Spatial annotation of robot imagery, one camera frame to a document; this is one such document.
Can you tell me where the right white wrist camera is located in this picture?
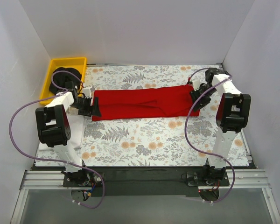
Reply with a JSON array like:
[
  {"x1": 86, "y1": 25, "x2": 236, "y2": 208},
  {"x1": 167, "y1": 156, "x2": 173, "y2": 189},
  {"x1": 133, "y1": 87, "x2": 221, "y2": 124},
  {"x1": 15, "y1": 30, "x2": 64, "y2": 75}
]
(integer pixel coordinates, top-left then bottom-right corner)
[{"x1": 187, "y1": 78, "x2": 201, "y2": 91}]

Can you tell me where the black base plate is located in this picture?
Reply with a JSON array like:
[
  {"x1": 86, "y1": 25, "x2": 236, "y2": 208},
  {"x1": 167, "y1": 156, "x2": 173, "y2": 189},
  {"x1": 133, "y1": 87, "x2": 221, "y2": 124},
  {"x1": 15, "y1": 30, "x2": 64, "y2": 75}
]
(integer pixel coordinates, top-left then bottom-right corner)
[
  {"x1": 182, "y1": 172, "x2": 230, "y2": 187},
  {"x1": 61, "y1": 170, "x2": 105, "y2": 187}
]

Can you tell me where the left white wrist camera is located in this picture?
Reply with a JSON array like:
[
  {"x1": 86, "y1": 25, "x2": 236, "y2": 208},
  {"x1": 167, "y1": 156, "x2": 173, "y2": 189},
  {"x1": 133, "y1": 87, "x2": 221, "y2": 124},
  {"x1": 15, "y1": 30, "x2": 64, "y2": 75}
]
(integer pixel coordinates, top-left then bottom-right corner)
[{"x1": 82, "y1": 86, "x2": 95, "y2": 98}]

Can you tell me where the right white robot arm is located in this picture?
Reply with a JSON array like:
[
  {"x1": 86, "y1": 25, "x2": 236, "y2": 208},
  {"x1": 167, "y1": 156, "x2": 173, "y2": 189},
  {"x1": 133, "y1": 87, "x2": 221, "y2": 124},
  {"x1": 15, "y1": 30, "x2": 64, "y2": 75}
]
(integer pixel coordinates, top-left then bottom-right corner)
[{"x1": 186, "y1": 68, "x2": 251, "y2": 187}]

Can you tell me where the floral patterned table mat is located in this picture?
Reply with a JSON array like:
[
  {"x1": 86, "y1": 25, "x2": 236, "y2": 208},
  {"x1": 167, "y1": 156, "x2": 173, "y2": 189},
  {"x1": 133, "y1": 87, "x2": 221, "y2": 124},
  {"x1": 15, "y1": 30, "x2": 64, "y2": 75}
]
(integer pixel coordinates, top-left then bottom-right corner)
[{"x1": 34, "y1": 64, "x2": 250, "y2": 167}]

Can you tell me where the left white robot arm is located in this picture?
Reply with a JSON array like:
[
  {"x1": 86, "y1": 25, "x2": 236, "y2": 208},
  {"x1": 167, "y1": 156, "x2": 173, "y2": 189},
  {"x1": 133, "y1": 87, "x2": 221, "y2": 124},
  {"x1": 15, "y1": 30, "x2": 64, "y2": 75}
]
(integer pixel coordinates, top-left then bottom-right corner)
[{"x1": 35, "y1": 82, "x2": 101, "y2": 187}]

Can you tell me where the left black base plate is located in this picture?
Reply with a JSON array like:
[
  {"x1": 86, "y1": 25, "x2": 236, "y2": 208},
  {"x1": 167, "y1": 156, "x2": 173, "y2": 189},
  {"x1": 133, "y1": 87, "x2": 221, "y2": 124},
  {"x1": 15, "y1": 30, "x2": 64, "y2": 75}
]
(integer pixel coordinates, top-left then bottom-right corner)
[{"x1": 61, "y1": 170, "x2": 105, "y2": 187}]

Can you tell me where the white folded t shirt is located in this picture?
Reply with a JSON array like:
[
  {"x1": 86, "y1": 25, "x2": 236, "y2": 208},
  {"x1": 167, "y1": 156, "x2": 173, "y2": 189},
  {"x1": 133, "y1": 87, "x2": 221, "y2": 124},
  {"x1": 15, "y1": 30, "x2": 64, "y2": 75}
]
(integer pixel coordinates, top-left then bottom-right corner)
[{"x1": 38, "y1": 115, "x2": 86, "y2": 151}]

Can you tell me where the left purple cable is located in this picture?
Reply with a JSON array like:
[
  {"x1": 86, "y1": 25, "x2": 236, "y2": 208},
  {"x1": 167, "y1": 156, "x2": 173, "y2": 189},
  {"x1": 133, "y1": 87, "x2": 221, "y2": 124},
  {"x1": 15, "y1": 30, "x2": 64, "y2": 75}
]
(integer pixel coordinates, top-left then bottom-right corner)
[{"x1": 8, "y1": 71, "x2": 105, "y2": 209}]

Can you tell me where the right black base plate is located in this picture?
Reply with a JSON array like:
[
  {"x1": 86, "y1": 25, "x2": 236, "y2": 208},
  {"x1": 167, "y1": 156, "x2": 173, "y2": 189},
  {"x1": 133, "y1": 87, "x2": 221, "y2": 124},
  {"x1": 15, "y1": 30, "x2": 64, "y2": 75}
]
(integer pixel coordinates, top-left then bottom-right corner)
[{"x1": 182, "y1": 172, "x2": 230, "y2": 187}]

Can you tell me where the yellow plastic bin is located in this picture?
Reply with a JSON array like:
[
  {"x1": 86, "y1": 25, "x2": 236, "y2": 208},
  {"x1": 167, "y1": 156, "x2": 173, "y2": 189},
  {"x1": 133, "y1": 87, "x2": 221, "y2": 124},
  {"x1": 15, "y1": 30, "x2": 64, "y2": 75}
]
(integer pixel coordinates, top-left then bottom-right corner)
[{"x1": 40, "y1": 57, "x2": 87, "y2": 105}]

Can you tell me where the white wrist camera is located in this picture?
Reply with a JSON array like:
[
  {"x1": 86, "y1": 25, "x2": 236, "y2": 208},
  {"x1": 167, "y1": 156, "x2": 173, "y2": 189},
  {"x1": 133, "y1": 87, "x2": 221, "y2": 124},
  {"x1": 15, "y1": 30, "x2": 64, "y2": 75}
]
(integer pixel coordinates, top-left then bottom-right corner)
[
  {"x1": 82, "y1": 86, "x2": 95, "y2": 98},
  {"x1": 187, "y1": 78, "x2": 201, "y2": 91}
]

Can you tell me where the aluminium frame rail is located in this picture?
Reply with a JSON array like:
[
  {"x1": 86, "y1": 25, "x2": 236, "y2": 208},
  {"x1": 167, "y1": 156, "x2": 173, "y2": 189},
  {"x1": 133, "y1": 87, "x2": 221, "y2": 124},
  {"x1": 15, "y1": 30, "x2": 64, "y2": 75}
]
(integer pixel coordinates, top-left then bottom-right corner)
[{"x1": 20, "y1": 167, "x2": 270, "y2": 193}]

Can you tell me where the red t shirt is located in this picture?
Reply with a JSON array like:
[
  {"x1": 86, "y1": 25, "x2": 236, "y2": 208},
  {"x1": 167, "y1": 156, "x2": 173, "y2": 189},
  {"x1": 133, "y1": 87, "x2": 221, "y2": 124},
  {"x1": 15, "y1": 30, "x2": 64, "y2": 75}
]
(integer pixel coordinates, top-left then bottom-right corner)
[{"x1": 92, "y1": 84, "x2": 194, "y2": 121}]

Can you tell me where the black crumpled t shirt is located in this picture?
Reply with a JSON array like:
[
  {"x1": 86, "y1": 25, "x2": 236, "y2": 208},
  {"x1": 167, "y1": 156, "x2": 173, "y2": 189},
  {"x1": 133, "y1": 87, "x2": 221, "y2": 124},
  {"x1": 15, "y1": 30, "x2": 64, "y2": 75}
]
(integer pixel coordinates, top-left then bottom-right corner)
[{"x1": 49, "y1": 67, "x2": 82, "y2": 95}]

